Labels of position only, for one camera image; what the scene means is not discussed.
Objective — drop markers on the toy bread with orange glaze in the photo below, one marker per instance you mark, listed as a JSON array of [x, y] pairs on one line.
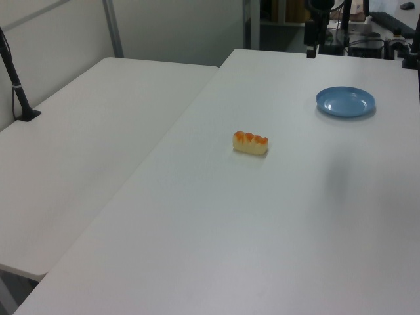
[[251, 144]]

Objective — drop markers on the black control box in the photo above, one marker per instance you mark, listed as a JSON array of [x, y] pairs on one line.
[[365, 49]]

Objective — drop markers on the black table clamp mount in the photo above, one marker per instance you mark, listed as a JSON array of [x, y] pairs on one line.
[[411, 54]]

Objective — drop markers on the brown cardboard box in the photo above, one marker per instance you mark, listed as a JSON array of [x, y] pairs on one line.
[[357, 8]]

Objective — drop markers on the black computer mouse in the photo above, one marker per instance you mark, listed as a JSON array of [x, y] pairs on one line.
[[407, 5]]

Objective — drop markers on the grey partition frame post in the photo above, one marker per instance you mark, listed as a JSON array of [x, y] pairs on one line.
[[113, 29]]

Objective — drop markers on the black computer keyboard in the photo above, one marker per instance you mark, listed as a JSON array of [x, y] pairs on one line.
[[392, 23]]

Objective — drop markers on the blue plastic plate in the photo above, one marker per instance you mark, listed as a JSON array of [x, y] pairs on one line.
[[344, 101]]

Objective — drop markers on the Franka robot arm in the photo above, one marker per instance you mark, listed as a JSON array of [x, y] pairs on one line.
[[320, 7]]

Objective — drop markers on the black monitor stand pole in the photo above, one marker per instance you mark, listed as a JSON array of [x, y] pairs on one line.
[[346, 14]]

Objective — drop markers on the black camera stand pole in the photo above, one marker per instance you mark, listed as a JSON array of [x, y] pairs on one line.
[[14, 82]]

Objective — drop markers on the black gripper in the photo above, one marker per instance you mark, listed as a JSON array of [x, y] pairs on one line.
[[310, 33]]

